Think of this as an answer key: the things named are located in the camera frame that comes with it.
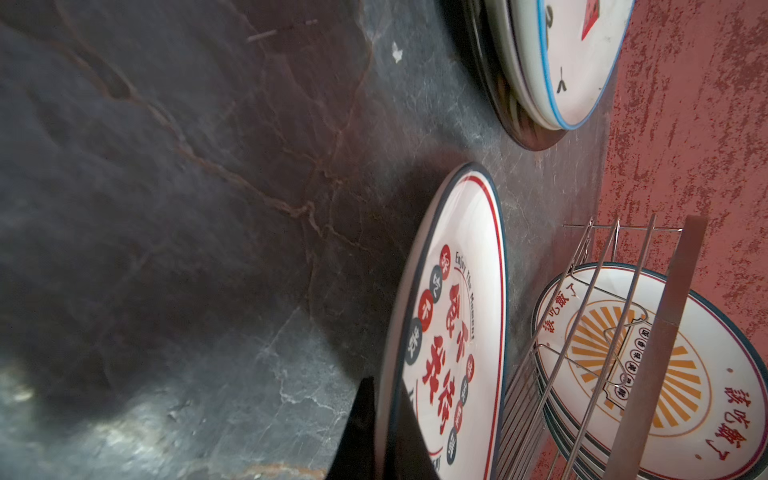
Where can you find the metal wire dish rack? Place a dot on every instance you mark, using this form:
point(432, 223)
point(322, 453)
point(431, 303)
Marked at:
point(581, 324)

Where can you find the orange sunburst plate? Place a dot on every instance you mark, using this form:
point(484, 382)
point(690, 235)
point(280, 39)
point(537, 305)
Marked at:
point(711, 417)
point(564, 426)

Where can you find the watermelon print white plate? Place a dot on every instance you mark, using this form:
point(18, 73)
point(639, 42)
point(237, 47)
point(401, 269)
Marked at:
point(568, 50)

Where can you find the dark rimmed patterned plate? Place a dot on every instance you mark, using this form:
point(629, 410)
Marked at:
point(512, 115)

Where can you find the red character white plate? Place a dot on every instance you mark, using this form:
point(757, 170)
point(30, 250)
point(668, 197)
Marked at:
point(447, 333)

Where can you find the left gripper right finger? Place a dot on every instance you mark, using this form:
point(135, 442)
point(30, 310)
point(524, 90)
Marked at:
point(406, 452)

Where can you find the white leaf pattern plate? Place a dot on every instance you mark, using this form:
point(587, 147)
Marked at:
point(500, 21)

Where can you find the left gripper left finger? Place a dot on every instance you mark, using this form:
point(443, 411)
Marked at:
point(354, 458)

